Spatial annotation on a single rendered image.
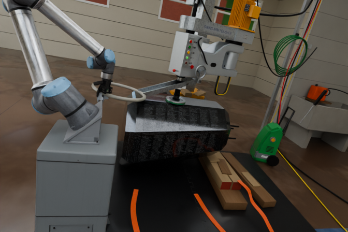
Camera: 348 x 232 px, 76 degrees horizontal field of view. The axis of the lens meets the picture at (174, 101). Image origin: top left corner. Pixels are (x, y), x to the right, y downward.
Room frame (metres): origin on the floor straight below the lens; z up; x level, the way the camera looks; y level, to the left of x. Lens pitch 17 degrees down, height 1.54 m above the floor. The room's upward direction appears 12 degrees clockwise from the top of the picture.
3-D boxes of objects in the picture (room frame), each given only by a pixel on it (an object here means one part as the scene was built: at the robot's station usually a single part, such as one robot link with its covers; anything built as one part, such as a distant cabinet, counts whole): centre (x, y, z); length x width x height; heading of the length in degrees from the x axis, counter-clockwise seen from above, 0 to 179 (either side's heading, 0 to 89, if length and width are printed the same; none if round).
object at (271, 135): (3.10, -1.50, 0.43); 0.35 x 0.35 x 0.87; 88
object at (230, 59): (2.73, -0.54, 1.37); 0.19 x 0.19 x 0.20
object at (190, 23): (2.54, -0.29, 1.64); 0.96 x 0.25 x 0.17; 127
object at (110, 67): (1.72, 0.56, 1.20); 0.10 x 0.09 x 0.12; 144
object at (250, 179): (2.32, -1.07, 0.10); 0.25 x 0.10 x 0.01; 20
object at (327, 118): (4.25, -2.95, 0.43); 1.30 x 0.62 x 0.86; 105
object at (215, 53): (2.55, -0.34, 1.33); 0.74 x 0.23 x 0.49; 127
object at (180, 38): (2.38, -0.08, 1.34); 0.36 x 0.22 x 0.45; 127
